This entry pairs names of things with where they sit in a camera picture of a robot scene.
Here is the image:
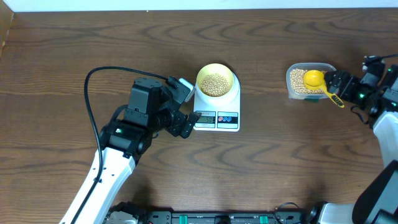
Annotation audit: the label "yellow plastic measuring scoop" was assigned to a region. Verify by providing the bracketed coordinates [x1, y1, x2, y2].
[304, 70, 345, 108]

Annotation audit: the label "pale yellow upturned bowl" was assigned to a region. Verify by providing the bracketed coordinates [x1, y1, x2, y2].
[196, 63, 234, 106]

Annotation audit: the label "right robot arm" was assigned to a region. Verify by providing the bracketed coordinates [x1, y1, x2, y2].
[307, 63, 397, 224]

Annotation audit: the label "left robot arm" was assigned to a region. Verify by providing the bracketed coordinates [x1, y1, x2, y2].
[61, 77, 200, 223]

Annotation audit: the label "white digital kitchen scale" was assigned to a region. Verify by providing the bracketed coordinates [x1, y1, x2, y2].
[193, 70, 241, 132]

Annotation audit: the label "soybeans in bowl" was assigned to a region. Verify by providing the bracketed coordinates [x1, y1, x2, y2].
[200, 73, 231, 97]

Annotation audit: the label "soybeans in container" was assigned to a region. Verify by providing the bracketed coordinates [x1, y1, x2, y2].
[290, 68, 323, 95]

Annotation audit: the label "clear plastic container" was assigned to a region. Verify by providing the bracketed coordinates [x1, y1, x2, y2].
[286, 62, 336, 100]

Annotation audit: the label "left black cable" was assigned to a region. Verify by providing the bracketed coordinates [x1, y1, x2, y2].
[70, 66, 170, 224]

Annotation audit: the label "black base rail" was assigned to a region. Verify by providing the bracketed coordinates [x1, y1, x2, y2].
[103, 202, 309, 224]

